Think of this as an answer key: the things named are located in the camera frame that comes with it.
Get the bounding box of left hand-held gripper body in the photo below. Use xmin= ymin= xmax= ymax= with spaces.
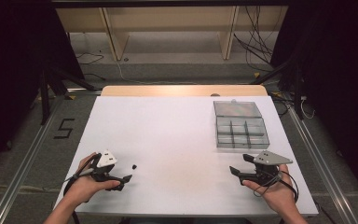
xmin=88 ymin=149 xmax=118 ymax=183

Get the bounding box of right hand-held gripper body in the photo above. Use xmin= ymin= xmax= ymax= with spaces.
xmin=252 ymin=149 xmax=294 ymax=187

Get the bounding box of person's left hand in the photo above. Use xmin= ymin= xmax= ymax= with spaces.
xmin=64 ymin=151 xmax=121 ymax=207

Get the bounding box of person's right hand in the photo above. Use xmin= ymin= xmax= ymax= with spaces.
xmin=241 ymin=163 xmax=298 ymax=215

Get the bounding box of clear plastic compartment box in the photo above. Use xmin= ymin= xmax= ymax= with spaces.
xmin=213 ymin=99 xmax=271 ymax=149

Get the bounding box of white table cover sheet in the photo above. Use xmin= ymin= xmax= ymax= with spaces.
xmin=53 ymin=94 xmax=320 ymax=217

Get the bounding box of black metal stand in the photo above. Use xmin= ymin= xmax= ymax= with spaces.
xmin=38 ymin=66 xmax=98 ymax=126

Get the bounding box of light wooden table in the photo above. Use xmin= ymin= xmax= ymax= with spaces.
xmin=101 ymin=84 xmax=269 ymax=97

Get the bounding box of black curtain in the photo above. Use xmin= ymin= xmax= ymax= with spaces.
xmin=0 ymin=0 xmax=86 ymax=178
xmin=269 ymin=0 xmax=358 ymax=200

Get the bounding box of light wooden shelf unit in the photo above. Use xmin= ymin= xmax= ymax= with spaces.
xmin=55 ymin=6 xmax=289 ymax=62

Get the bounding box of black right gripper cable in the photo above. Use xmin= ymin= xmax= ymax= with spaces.
xmin=253 ymin=169 xmax=300 ymax=203

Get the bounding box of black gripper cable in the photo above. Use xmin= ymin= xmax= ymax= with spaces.
xmin=253 ymin=169 xmax=300 ymax=203
xmin=62 ymin=154 xmax=98 ymax=224

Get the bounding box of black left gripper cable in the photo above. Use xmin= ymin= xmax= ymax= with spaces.
xmin=62 ymin=154 xmax=98 ymax=224

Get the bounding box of aluminium floor rail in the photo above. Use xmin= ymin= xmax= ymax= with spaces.
xmin=0 ymin=101 xmax=63 ymax=224
xmin=286 ymin=104 xmax=358 ymax=224

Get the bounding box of white cable with plug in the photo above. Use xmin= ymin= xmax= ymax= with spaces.
xmin=299 ymin=94 xmax=316 ymax=120

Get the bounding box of white floor cable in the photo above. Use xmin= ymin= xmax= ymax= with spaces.
xmin=115 ymin=59 xmax=200 ymax=86

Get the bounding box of thin black floor cable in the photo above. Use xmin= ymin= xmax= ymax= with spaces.
xmin=75 ymin=51 xmax=105 ymax=66

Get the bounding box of bundle of black cables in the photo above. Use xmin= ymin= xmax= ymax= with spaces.
xmin=233 ymin=6 xmax=282 ymax=73

